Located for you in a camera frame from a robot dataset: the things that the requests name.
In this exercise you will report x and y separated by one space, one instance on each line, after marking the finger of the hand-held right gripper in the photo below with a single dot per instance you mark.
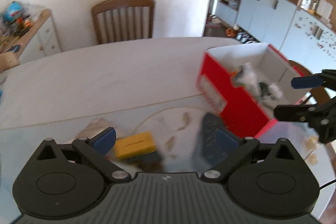
305 81
288 112

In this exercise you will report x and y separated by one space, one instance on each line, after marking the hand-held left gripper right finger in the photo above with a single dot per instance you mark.
226 139

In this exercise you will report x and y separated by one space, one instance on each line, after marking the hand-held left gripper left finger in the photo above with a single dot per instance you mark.
105 138

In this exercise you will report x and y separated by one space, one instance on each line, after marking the small yellow box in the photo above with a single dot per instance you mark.
134 145

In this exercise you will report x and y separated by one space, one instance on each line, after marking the red cardboard box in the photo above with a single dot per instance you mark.
236 98

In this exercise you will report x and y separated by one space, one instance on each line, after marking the brown wooden round-back chair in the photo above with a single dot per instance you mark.
302 69

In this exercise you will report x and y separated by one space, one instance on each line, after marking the dark blue speckled placemat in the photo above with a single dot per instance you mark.
207 134

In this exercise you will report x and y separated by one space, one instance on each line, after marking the row of shoes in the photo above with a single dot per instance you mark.
240 35

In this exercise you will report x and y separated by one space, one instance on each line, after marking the dark wooden slatted chair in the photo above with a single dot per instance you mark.
123 22

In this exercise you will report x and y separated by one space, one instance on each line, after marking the white wooden sideboard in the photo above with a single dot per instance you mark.
47 35

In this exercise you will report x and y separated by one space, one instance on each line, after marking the light wooden stand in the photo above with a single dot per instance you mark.
9 61

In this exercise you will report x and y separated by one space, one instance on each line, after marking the grey blue wall cabinet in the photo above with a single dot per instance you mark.
265 11

